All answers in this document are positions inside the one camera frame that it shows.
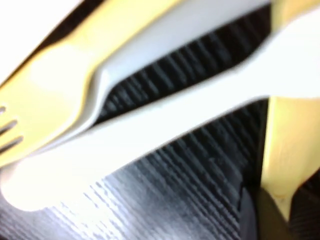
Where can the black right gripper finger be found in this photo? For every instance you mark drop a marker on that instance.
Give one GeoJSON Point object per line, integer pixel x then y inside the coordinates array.
{"type": "Point", "coordinates": [260, 217]}

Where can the pale green plastic fork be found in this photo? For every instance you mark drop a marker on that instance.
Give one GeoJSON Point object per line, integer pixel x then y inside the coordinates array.
{"type": "Point", "coordinates": [150, 130]}

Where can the yellow plastic knife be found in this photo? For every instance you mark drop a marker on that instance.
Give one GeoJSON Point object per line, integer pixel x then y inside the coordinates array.
{"type": "Point", "coordinates": [282, 140]}

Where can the grey plastic knife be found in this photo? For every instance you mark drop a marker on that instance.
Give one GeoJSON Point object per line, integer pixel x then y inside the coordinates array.
{"type": "Point", "coordinates": [162, 37]}

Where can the yellow plastic fork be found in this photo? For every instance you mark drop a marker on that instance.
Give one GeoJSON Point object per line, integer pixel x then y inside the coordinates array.
{"type": "Point", "coordinates": [62, 100]}

